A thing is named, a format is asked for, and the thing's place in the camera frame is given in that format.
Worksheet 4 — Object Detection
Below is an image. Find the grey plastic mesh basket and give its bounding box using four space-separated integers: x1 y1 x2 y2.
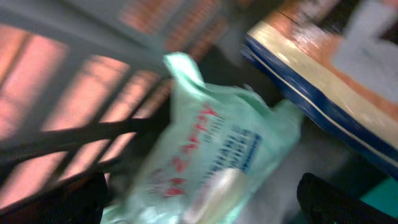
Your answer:
0 0 280 215

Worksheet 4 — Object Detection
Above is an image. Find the mint green wipes packet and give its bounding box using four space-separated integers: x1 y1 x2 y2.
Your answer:
102 52 304 223

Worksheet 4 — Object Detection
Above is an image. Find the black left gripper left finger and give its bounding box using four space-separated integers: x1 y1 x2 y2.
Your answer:
1 172 108 224

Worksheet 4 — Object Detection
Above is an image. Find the yellow snack chip bag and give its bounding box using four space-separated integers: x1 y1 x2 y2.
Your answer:
243 0 397 177

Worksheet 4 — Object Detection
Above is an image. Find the teal mouthwash bottle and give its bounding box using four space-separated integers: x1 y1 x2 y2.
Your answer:
361 178 398 218

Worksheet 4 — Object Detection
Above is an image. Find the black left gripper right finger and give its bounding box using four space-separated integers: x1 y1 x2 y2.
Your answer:
297 173 397 224

